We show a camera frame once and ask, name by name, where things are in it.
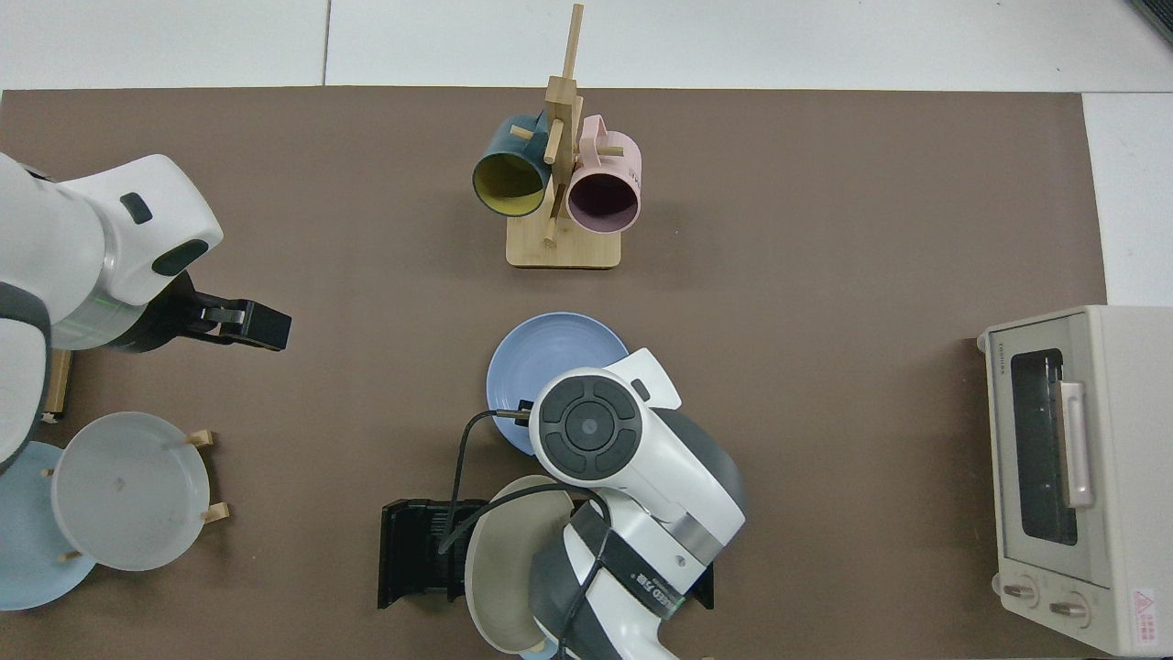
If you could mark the beige plate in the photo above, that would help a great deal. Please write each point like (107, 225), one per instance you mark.
(499, 577)

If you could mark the black dish rack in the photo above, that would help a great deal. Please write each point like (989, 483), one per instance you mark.
(412, 550)

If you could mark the wooden plate rack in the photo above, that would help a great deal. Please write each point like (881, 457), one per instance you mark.
(216, 513)

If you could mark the grey plate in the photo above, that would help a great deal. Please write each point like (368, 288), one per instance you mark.
(128, 490)

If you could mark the light blue plate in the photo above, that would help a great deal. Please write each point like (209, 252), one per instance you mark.
(27, 550)

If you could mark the wooden cup stand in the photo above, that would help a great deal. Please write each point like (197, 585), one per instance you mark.
(564, 247)

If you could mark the dark teal cup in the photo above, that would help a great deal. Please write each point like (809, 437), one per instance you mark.
(509, 183)

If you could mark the pink cup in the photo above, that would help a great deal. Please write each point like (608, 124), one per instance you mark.
(605, 197)

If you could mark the small blue round thing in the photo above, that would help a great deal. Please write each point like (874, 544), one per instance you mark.
(536, 654)

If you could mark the brown table cloth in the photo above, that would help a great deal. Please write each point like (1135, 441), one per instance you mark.
(825, 412)

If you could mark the pale toaster oven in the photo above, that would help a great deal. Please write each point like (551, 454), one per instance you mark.
(1113, 513)

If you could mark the dark stand base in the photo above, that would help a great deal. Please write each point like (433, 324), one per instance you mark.
(1156, 16)

